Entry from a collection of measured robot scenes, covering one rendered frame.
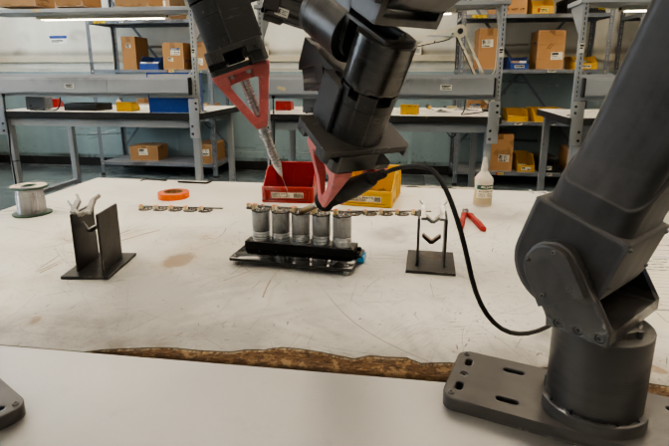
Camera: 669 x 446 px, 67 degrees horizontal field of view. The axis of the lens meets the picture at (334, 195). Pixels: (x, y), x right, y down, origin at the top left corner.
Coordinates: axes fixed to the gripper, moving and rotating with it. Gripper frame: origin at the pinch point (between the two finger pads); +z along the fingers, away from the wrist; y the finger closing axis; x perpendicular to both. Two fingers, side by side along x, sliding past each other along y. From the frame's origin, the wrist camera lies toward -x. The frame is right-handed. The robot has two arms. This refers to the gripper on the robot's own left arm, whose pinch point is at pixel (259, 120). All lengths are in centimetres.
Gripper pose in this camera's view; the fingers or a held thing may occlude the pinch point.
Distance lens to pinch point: 62.7
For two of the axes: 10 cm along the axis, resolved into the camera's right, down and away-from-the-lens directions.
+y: -2.0, -2.2, 9.5
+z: 3.2, 9.1, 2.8
